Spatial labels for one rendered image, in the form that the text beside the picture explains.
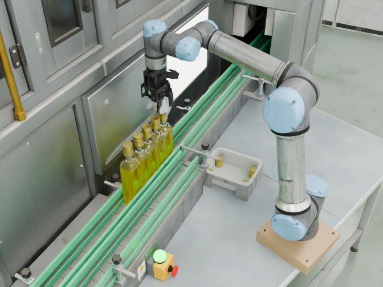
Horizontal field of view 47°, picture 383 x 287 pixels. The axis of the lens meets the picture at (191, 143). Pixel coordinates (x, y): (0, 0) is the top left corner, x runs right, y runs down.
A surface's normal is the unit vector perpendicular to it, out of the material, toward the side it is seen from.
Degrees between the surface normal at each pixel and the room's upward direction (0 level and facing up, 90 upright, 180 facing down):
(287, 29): 90
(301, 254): 5
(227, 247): 0
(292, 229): 94
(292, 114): 79
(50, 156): 91
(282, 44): 90
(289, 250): 5
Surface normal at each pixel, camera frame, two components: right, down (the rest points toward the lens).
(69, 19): 0.89, 0.29
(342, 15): -0.47, 0.55
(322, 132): 0.00, -0.78
